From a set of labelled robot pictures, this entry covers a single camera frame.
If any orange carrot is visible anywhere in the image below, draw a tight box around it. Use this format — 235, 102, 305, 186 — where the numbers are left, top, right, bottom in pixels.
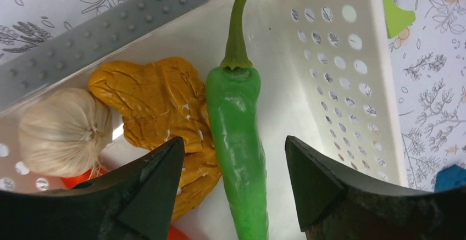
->
60, 168, 190, 240

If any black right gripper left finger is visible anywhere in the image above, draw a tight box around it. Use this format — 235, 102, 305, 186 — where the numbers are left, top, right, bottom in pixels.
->
1, 137, 185, 239

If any floral table mat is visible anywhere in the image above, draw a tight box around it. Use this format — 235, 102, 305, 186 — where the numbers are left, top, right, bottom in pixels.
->
1, 0, 465, 191

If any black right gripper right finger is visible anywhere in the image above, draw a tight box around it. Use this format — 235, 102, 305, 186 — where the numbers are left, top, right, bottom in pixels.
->
285, 136, 465, 239

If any orange brown food piece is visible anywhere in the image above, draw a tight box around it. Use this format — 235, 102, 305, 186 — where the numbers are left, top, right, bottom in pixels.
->
88, 57, 221, 220

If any green cucumber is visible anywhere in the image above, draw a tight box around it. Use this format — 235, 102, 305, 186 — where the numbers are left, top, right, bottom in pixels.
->
206, 0, 269, 240

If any blue toy brick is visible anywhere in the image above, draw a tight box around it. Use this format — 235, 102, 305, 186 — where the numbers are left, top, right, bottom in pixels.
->
434, 165, 465, 192

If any green plastic piece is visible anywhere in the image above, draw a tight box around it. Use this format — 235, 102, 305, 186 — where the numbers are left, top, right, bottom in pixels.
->
382, 0, 416, 38

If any white plastic basket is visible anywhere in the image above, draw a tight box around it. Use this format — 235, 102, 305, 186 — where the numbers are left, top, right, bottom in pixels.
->
1, 0, 408, 239

